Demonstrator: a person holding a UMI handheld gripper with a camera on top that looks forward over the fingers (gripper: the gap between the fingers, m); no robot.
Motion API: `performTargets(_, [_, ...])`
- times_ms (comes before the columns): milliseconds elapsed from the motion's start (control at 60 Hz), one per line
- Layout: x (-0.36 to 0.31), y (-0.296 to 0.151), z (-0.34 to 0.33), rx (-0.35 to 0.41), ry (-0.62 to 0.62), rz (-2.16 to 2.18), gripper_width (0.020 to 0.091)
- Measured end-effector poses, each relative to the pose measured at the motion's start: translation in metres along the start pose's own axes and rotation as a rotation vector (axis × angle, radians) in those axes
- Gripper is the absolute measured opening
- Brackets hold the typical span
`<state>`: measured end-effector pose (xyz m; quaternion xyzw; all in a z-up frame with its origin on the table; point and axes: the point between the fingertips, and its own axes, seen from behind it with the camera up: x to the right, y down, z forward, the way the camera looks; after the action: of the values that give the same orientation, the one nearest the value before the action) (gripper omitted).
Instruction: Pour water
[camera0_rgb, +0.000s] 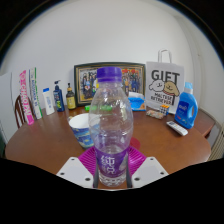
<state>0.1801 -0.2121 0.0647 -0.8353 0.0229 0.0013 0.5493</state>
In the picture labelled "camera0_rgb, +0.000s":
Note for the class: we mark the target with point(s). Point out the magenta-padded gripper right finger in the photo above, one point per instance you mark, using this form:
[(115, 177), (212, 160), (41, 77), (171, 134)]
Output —
[(148, 170)]

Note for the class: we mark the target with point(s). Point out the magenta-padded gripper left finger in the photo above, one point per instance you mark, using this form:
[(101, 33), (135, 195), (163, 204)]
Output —
[(75, 170)]

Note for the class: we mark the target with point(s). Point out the clear purple-capped water bottle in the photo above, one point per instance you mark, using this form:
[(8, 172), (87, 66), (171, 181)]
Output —
[(111, 126)]

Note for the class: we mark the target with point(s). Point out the blue printed paper cup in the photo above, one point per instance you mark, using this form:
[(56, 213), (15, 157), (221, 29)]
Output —
[(80, 128)]

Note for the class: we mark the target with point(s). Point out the white remote control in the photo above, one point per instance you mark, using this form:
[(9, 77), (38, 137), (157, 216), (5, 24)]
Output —
[(177, 128)]

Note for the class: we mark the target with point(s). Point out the small patterned packet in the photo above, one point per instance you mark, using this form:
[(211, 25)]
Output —
[(155, 114)]

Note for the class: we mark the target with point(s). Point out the colourful puzzle cube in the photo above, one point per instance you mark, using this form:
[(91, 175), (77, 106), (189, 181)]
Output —
[(164, 110)]

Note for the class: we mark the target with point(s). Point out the blue tissue pack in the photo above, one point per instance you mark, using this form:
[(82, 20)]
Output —
[(137, 103)]

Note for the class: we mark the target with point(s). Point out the blue detergent bottle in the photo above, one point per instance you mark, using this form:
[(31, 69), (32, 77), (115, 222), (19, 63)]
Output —
[(185, 111)]

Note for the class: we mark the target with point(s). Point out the brown bottle with yellow label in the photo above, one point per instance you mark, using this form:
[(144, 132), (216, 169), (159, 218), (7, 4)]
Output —
[(71, 100)]

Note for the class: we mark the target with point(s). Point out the white tube with blue cap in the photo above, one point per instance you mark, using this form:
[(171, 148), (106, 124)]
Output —
[(48, 103)]

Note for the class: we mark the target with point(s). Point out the white radiator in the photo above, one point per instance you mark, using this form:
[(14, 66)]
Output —
[(218, 143)]

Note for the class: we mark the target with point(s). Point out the wooden chair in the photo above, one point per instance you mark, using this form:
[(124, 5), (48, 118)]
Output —
[(20, 111)]

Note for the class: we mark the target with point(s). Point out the green and white toothpaste box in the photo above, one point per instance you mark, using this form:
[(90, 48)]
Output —
[(35, 95)]

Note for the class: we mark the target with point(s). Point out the white paper gift bag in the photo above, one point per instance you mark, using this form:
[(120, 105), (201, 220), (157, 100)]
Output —
[(165, 86)]

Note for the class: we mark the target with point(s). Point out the pink toothpaste box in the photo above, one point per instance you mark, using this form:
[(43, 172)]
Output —
[(26, 98)]

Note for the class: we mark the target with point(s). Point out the framed group photo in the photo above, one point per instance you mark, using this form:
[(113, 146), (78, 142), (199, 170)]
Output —
[(83, 83)]

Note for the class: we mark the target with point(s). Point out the white leaning board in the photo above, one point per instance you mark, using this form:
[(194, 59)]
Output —
[(6, 106)]

